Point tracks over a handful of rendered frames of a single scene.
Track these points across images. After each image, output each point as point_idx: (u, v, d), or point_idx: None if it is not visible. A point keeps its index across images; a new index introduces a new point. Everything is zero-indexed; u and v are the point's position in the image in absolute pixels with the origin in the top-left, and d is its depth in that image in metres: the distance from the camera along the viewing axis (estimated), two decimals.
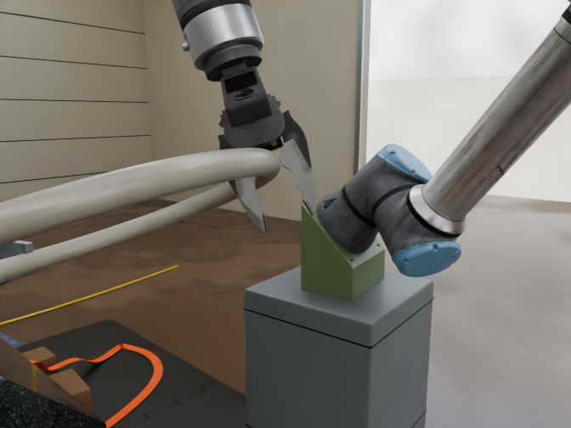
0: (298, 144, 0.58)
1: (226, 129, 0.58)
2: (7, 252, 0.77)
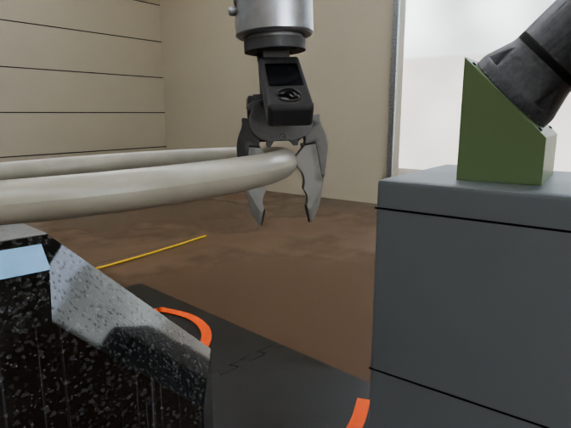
0: (319, 151, 0.57)
1: (252, 115, 0.55)
2: None
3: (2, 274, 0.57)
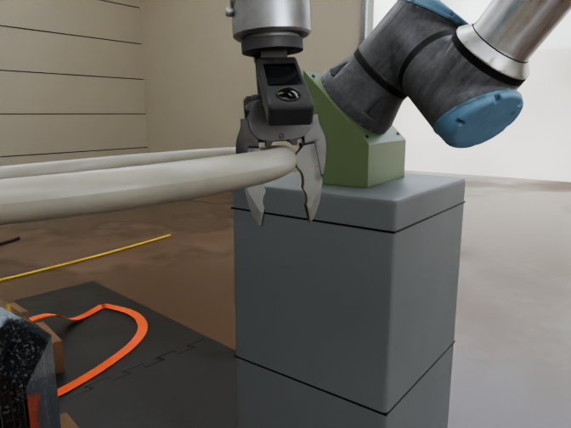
0: (317, 150, 0.57)
1: (251, 115, 0.55)
2: None
3: None
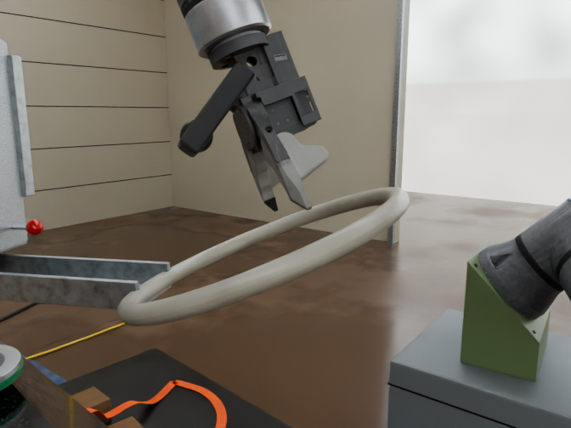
0: (264, 142, 0.52)
1: (236, 129, 0.60)
2: (144, 272, 0.94)
3: None
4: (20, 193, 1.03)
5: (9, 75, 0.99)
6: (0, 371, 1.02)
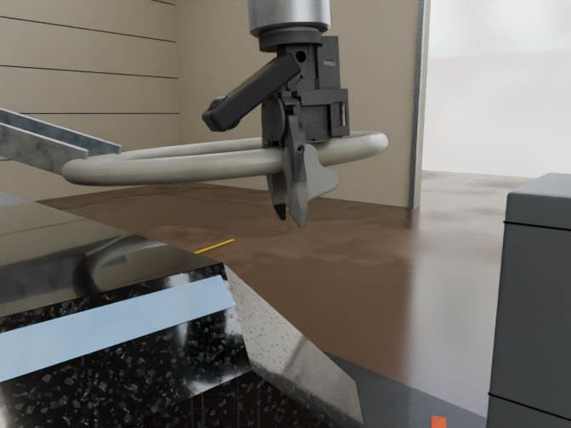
0: (290, 154, 0.53)
1: (262, 115, 0.59)
2: (91, 148, 0.87)
3: (192, 313, 0.49)
4: None
5: None
6: None
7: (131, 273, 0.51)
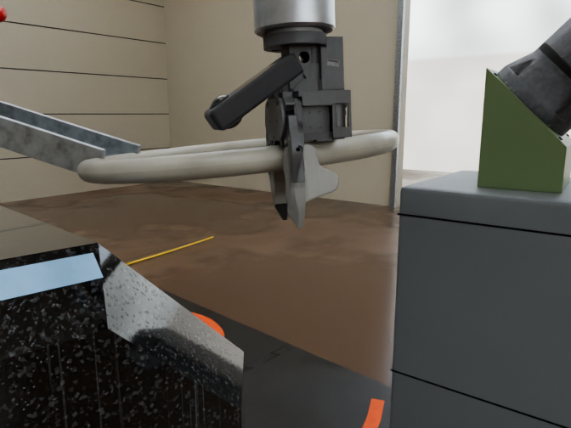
0: (289, 154, 0.53)
1: (265, 115, 0.59)
2: (111, 148, 0.90)
3: (60, 282, 0.60)
4: None
5: None
6: None
7: (14, 250, 0.62)
